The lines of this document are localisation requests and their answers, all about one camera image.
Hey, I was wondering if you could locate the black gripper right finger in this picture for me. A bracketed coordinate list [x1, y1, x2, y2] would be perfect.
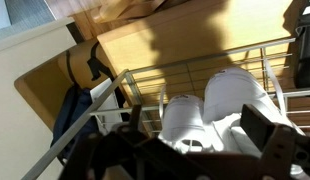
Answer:
[240, 104, 310, 180]

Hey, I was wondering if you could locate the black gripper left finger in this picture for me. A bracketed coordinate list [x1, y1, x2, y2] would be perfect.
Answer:
[58, 105, 141, 180]

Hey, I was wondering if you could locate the white sneaker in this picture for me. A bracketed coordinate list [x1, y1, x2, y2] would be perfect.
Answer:
[202, 67, 303, 157]
[158, 95, 211, 153]

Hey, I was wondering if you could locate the white sneaker on rack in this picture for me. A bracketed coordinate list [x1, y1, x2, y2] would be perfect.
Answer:
[158, 95, 211, 153]

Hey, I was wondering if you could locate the black striped shoe on table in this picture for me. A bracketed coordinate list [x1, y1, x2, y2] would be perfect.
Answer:
[295, 0, 310, 88]

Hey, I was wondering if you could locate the grey metal shoe rack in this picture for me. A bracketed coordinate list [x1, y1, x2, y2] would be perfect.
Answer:
[22, 38, 295, 180]

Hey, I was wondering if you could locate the white box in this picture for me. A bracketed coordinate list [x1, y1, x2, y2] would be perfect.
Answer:
[90, 78, 122, 134]

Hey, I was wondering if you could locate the dark blue backpack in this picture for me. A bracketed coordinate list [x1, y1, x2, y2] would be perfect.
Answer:
[51, 86, 99, 165]

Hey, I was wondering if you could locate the wooden chair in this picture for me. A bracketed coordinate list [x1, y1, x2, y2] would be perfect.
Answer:
[91, 0, 188, 23]

